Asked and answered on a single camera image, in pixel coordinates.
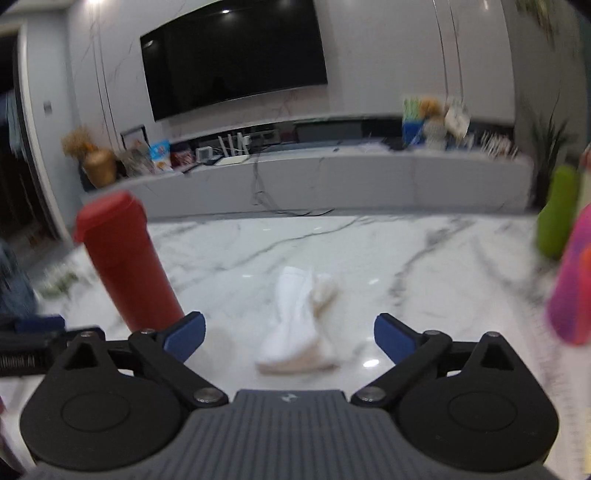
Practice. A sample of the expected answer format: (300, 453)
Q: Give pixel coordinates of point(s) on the tall leafy potted plant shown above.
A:
(549, 152)

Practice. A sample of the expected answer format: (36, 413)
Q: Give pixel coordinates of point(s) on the dried yellow flowers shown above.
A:
(78, 141)

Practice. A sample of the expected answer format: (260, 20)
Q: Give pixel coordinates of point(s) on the brown teddy bear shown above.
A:
(429, 106)

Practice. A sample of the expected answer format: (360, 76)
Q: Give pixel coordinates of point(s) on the white cloth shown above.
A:
(295, 323)

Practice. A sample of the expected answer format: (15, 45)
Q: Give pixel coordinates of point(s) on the black white spotted figurines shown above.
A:
(491, 145)

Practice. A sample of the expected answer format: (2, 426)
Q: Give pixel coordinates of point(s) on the white marble television stand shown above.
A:
(369, 184)

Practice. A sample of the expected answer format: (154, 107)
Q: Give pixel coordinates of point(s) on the red insulated bottle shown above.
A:
(124, 267)

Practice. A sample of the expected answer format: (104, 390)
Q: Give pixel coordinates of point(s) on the blue grey cloth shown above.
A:
(16, 286)

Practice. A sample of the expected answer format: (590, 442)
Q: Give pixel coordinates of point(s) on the black framed certificate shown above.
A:
(135, 136)

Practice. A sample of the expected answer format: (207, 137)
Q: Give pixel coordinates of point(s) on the black wall television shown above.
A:
(231, 55)

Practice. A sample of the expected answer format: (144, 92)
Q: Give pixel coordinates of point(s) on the white router with antennas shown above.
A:
(233, 159)

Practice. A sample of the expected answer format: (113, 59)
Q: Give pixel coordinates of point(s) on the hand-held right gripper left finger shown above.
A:
(184, 339)

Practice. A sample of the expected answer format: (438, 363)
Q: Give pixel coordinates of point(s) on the small pink box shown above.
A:
(182, 156)

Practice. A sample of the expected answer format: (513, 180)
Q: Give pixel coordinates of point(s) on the green lotus painting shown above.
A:
(410, 124)

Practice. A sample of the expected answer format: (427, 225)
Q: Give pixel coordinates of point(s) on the grey green snack packet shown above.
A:
(136, 161)

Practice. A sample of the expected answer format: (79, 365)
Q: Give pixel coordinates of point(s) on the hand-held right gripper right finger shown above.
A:
(392, 339)

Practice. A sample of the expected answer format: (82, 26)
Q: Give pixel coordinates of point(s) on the teddy bear on stone pot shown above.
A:
(435, 131)

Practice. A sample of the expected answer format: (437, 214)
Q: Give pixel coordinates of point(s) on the gold vase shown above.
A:
(99, 168)

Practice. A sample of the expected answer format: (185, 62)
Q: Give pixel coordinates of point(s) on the white round hand fan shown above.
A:
(458, 117)

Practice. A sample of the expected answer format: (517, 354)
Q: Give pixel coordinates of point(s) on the grey rectangular speaker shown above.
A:
(330, 130)

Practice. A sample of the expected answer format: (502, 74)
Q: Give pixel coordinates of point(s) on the pink plastic container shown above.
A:
(572, 290)

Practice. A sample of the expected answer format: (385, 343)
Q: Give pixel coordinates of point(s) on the green plastic container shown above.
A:
(556, 217)

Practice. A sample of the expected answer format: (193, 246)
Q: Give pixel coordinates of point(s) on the small white desk clock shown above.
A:
(204, 154)

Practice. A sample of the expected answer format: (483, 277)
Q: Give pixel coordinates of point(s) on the hanging green vine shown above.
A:
(542, 18)

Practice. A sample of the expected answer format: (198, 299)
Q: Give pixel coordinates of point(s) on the blue snack packet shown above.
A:
(160, 156)

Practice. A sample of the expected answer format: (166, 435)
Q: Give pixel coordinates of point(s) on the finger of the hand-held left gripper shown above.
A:
(39, 324)

